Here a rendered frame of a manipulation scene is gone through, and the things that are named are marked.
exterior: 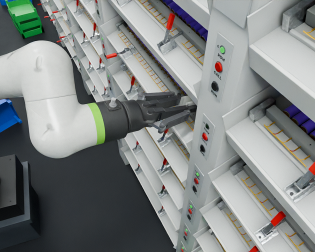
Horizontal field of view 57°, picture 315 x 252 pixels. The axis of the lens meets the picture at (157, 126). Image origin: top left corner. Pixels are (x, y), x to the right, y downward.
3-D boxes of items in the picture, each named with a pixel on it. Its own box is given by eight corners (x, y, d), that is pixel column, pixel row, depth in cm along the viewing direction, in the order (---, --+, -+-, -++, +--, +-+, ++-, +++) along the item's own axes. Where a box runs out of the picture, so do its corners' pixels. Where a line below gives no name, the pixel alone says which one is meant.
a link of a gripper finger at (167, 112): (146, 108, 68) (148, 112, 67) (188, 102, 72) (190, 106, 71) (144, 120, 71) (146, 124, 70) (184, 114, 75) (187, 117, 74)
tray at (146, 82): (193, 159, 79) (186, 143, 71) (111, 45, 114) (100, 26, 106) (255, 119, 79) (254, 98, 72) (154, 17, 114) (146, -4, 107)
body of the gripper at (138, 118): (131, 118, 62) (168, 110, 66) (116, 94, 67) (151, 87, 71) (127, 142, 67) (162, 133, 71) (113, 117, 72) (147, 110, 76)
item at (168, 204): (180, 236, 121) (172, 228, 110) (123, 135, 156) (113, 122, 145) (221, 209, 122) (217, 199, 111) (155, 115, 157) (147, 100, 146)
